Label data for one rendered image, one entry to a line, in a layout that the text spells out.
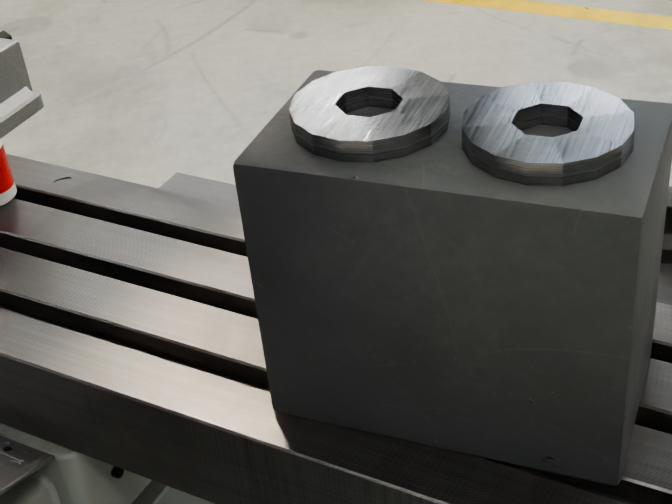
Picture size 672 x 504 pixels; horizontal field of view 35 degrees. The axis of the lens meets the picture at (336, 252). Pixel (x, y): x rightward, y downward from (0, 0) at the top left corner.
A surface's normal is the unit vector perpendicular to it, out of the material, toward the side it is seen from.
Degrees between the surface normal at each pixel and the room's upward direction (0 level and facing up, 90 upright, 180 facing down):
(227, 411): 0
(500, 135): 0
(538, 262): 90
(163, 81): 0
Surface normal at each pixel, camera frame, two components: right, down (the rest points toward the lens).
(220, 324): -0.09, -0.81
